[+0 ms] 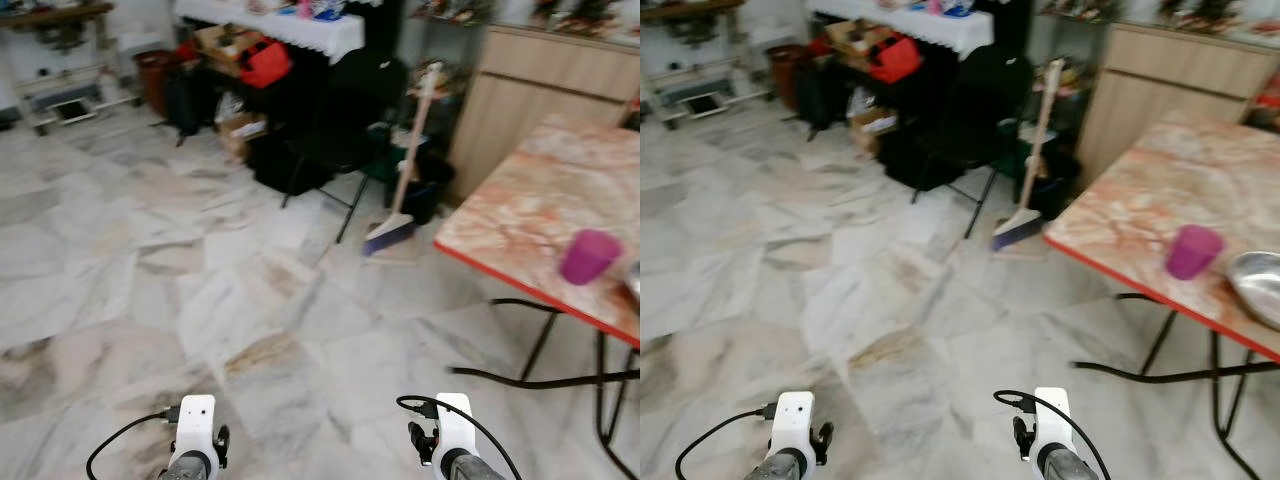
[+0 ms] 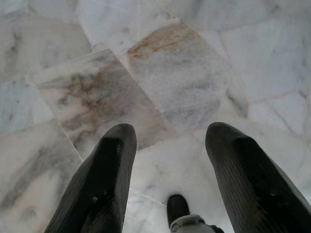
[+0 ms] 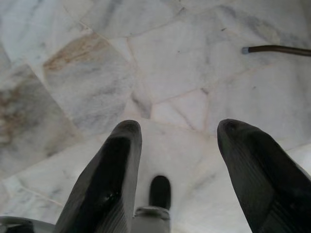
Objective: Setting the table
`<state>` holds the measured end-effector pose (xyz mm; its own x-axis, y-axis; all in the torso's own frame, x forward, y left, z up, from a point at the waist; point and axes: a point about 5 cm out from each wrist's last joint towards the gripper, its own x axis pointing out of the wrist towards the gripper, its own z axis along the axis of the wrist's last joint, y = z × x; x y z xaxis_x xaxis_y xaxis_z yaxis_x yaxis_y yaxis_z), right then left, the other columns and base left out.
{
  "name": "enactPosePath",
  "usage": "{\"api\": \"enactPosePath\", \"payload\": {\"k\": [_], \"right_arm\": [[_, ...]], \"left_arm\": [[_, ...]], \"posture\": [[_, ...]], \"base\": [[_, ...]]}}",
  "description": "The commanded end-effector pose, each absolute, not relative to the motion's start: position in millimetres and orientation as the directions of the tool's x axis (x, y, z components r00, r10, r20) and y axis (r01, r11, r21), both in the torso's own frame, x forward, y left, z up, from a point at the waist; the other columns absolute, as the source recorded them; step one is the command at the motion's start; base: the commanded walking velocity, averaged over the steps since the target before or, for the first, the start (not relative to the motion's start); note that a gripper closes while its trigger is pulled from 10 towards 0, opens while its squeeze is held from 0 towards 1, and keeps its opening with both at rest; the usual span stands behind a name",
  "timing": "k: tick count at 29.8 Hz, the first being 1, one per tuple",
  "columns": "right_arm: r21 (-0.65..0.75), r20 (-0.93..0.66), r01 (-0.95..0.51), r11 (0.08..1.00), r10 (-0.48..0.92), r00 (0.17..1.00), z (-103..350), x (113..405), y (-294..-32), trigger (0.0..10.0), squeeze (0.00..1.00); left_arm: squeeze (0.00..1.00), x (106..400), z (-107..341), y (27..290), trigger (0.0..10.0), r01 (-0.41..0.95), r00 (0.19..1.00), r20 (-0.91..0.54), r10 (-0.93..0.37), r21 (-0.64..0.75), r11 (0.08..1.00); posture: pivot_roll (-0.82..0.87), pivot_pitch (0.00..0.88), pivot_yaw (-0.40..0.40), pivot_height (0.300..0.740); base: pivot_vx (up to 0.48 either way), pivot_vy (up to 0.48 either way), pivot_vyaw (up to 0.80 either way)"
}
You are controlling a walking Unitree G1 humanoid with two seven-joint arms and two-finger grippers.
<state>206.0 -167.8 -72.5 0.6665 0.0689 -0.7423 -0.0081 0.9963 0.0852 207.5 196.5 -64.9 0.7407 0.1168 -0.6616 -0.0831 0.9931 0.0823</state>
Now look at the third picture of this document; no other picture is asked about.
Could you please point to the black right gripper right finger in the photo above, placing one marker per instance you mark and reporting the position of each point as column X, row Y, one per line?
column 262, row 184

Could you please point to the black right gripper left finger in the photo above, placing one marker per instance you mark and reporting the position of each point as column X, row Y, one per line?
column 109, row 184

